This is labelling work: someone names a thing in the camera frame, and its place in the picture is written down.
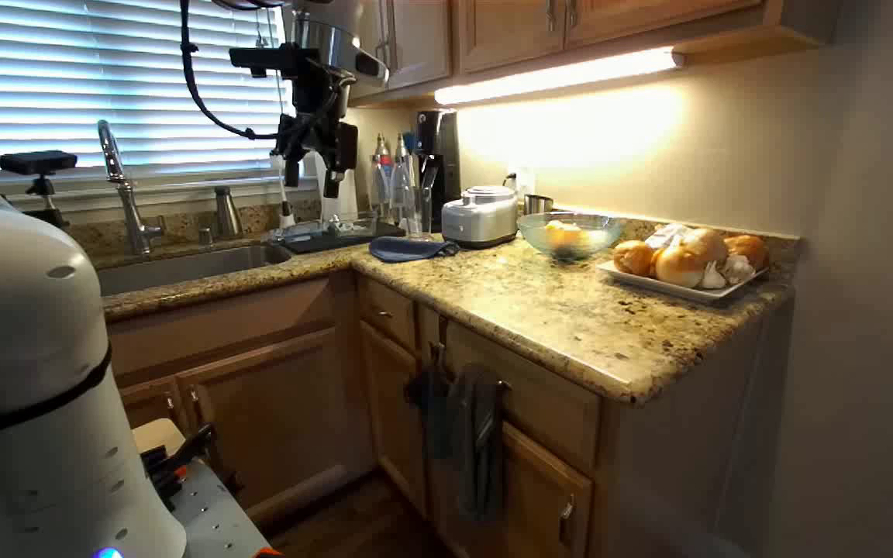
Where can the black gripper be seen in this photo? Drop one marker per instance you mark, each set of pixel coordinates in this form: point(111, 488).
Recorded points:
point(314, 99)

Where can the dark blue towel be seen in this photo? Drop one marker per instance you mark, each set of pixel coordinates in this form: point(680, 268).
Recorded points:
point(431, 404)

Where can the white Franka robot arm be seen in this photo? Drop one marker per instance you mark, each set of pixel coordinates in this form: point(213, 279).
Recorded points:
point(22, 341)

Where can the white paper towel roll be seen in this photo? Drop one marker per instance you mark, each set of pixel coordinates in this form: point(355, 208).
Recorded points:
point(339, 204)

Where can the folded blue towel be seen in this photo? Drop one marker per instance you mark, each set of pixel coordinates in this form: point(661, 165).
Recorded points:
point(411, 249)

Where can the silver countertop appliance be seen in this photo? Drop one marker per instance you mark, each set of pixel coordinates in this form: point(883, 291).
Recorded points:
point(477, 218)

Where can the black over-drawer towel hanger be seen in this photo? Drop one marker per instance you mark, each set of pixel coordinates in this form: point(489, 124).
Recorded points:
point(504, 388)

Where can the wooden drawer with towel hanger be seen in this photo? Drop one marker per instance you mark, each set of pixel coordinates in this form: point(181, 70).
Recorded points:
point(542, 399)

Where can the grey blue hanging towel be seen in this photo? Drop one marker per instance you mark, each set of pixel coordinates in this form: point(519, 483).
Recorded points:
point(477, 446)

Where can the small white soap bottle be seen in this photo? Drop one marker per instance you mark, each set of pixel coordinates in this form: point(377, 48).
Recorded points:
point(283, 198)

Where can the clear bottle with silver cap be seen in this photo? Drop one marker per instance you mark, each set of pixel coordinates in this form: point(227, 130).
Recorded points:
point(382, 188)

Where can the clear plastic container lid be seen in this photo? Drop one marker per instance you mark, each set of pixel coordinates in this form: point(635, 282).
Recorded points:
point(316, 238)

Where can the clear plastic bottle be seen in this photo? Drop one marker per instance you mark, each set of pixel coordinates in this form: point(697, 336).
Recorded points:
point(408, 192)

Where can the metal soap dispenser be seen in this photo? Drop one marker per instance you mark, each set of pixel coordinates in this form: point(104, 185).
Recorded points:
point(227, 211)

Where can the black soda maker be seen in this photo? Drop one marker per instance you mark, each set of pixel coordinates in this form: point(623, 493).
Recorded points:
point(437, 165)

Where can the stainless steel sink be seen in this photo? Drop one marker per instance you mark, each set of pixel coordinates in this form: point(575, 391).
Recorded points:
point(188, 268)

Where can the chrome kitchen faucet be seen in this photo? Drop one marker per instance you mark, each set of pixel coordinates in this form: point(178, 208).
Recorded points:
point(124, 198)

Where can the wooden upper cabinet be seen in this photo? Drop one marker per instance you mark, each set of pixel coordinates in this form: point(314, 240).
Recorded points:
point(511, 31)

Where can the window blinds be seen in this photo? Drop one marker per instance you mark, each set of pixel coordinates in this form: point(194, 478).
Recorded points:
point(84, 73)

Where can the under-cabinet light bar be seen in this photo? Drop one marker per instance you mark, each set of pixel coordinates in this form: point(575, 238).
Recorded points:
point(559, 76)

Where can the yellow fruit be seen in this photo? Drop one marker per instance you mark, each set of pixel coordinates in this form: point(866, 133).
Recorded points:
point(562, 238)

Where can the wooden sink cabinet door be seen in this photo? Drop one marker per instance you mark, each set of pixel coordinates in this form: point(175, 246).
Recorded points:
point(272, 415)

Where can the clear glass fruit bowl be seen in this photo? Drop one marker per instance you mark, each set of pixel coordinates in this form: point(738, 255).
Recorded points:
point(571, 238)

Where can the narrow wooden cabinet door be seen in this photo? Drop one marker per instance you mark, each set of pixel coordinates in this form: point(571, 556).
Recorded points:
point(393, 415)

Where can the golden bread roll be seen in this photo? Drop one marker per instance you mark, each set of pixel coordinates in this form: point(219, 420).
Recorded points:
point(680, 268)
point(704, 243)
point(635, 259)
point(747, 252)

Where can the grey perforated robot platform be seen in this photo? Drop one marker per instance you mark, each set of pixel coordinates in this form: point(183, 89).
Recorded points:
point(215, 516)

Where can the white rectangular tray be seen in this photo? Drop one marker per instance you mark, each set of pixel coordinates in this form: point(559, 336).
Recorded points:
point(673, 288)

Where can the wide wooden cabinet door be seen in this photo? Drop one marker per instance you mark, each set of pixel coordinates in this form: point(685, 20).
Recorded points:
point(545, 506)

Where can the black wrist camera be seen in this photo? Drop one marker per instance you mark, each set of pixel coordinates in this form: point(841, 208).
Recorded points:
point(272, 61)

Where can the white wall outlet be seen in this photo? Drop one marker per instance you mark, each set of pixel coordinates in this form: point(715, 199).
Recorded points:
point(512, 180)

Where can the black camera on tripod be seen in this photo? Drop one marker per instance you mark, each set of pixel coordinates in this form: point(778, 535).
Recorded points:
point(39, 162)

